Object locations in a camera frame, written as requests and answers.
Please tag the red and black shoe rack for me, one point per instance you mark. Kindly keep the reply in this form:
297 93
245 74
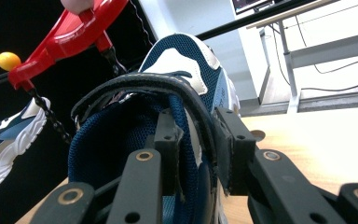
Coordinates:
71 34

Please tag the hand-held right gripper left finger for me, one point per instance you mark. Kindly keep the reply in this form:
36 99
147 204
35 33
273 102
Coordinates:
167 140

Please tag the dark monitor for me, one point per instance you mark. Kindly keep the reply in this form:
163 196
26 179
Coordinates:
250 4

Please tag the white desk frame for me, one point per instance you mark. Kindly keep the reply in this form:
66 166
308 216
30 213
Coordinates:
292 62

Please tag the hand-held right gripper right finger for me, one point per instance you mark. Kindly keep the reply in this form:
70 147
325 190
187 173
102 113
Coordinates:
236 149

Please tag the navy and beige sneaker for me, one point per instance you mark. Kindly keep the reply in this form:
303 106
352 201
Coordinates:
115 140
9 140

